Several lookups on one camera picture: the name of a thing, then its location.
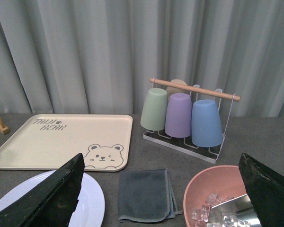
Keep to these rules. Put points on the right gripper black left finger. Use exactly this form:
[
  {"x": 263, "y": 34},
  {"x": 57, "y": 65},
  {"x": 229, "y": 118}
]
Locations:
[{"x": 52, "y": 202}]

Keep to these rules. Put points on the metal ice scoop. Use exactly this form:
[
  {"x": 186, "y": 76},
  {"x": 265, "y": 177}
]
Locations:
[{"x": 241, "y": 207}]

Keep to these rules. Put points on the white wire cup rack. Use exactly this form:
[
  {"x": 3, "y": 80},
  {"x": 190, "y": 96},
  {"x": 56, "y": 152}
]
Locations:
[{"x": 185, "y": 145}]

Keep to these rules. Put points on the beige plastic cup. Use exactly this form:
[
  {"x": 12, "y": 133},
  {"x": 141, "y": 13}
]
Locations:
[{"x": 173, "y": 90}]

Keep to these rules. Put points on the white round plate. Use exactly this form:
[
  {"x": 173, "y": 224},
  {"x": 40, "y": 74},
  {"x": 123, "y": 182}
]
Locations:
[{"x": 90, "y": 208}]

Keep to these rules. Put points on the beige bear serving tray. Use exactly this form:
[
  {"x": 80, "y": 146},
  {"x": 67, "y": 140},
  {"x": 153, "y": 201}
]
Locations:
[{"x": 47, "y": 141}]

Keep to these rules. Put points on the green plastic cup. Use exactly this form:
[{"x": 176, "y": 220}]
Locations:
[{"x": 154, "y": 109}]

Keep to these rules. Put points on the purple plastic cup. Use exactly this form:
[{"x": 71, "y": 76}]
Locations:
[{"x": 178, "y": 116}]

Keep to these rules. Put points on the pink bowl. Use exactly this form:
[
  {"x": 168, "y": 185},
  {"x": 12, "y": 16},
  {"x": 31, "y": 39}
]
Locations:
[{"x": 223, "y": 180}]

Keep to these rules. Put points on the grey folded cloth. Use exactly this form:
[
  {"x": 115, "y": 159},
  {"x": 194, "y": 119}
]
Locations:
[{"x": 146, "y": 197}]

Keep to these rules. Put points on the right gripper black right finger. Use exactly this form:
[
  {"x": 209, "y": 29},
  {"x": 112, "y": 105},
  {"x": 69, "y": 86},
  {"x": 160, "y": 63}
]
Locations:
[{"x": 265, "y": 188}]

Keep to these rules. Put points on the grey curtain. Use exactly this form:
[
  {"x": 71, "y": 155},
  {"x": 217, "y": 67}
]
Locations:
[{"x": 97, "y": 56}]

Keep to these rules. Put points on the blue plastic cup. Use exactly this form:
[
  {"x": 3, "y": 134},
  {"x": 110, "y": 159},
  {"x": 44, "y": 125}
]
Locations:
[{"x": 206, "y": 129}]

